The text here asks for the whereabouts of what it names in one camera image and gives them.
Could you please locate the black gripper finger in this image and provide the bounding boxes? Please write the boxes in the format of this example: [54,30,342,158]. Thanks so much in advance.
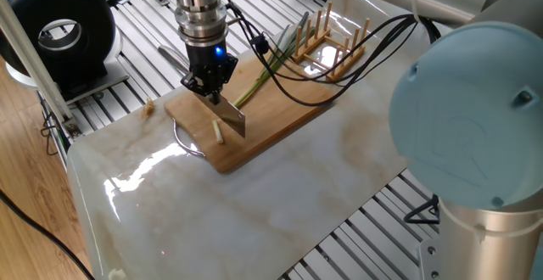
[207,78,228,104]
[188,75,210,96]

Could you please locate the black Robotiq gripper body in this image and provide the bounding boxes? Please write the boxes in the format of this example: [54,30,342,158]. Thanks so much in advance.
[180,36,238,91]

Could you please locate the steel kitchen knife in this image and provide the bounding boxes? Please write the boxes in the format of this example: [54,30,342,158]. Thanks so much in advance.
[157,44,249,139]

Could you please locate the short white garlic piece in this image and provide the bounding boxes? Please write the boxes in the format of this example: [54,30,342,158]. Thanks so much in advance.
[211,121,227,145]

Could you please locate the green garlic stalk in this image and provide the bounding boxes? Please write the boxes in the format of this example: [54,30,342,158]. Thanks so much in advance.
[233,10,311,109]

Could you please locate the bamboo cutting board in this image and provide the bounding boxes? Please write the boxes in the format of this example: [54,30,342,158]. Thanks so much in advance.
[163,57,334,175]

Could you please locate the wooden slotted rack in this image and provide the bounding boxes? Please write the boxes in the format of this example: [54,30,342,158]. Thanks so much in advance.
[292,0,373,82]

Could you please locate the black round fan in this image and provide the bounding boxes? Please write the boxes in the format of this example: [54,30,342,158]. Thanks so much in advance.
[0,0,130,104]

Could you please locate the white marble pattern mat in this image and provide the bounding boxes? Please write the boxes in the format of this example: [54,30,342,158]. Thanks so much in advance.
[66,0,476,280]

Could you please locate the metal wire board loop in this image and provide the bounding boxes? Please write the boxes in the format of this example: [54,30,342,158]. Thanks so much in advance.
[172,120,206,158]

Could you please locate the aluminium frame post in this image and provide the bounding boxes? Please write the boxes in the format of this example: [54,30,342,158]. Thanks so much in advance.
[0,0,83,138]

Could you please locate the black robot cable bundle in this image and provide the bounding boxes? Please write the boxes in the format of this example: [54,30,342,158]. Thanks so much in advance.
[222,0,444,86]

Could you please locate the black floor cable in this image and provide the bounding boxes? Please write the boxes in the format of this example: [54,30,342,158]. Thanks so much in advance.
[0,185,96,280]

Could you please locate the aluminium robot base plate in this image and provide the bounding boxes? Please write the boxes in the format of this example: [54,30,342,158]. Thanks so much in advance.
[419,241,452,280]

